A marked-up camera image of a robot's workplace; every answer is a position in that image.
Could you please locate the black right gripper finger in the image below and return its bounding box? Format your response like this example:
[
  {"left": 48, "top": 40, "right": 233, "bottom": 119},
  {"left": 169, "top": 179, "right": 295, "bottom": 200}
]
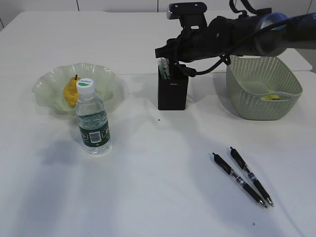
[{"left": 155, "top": 44, "right": 173, "bottom": 58}]

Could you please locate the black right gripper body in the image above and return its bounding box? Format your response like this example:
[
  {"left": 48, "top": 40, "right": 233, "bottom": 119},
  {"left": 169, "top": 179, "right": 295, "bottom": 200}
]
[{"left": 166, "top": 16, "right": 257, "bottom": 62}]

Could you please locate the green utility knife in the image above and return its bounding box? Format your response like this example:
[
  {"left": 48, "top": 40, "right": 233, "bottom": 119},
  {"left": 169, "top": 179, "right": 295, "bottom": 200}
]
[{"left": 158, "top": 58, "right": 170, "bottom": 79}]

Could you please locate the yellow waste paper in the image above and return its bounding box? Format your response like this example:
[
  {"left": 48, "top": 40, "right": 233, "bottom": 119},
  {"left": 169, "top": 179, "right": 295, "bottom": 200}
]
[{"left": 261, "top": 90, "right": 280, "bottom": 101}]

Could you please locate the clear water bottle green label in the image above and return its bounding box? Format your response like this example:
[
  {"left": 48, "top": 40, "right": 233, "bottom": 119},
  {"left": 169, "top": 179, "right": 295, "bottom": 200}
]
[{"left": 76, "top": 78, "right": 112, "bottom": 156}]

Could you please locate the yellow pear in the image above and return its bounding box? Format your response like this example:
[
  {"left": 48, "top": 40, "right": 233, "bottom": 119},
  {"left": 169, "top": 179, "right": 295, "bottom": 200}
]
[{"left": 63, "top": 75, "right": 80, "bottom": 107}]

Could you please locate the black pen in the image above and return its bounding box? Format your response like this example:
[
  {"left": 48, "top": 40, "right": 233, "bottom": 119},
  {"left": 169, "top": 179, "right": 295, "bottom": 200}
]
[
  {"left": 213, "top": 153, "right": 268, "bottom": 208},
  {"left": 230, "top": 147, "right": 275, "bottom": 207}
]

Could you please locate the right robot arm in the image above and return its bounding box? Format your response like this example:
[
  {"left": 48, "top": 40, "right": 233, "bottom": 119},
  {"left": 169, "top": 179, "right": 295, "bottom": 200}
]
[{"left": 155, "top": 13, "right": 316, "bottom": 63}]

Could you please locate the black square pen holder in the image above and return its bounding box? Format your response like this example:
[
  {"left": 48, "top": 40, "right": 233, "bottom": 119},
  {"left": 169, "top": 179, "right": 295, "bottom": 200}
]
[{"left": 158, "top": 65, "right": 189, "bottom": 111}]

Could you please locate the green woven plastic basket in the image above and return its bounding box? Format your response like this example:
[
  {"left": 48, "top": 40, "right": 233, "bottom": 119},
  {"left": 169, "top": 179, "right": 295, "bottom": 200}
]
[{"left": 226, "top": 56, "right": 303, "bottom": 120}]

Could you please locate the pale green wavy glass plate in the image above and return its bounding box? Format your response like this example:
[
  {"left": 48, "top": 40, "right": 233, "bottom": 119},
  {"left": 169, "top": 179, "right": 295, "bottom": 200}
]
[{"left": 32, "top": 63, "right": 116, "bottom": 116}]

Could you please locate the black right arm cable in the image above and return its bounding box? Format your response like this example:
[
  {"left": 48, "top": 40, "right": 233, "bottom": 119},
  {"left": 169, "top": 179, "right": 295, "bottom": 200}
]
[{"left": 172, "top": 0, "right": 292, "bottom": 77}]

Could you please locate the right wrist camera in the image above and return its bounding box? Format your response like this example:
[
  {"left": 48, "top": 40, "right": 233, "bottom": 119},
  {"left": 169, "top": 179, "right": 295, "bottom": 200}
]
[{"left": 166, "top": 2, "right": 207, "bottom": 30}]

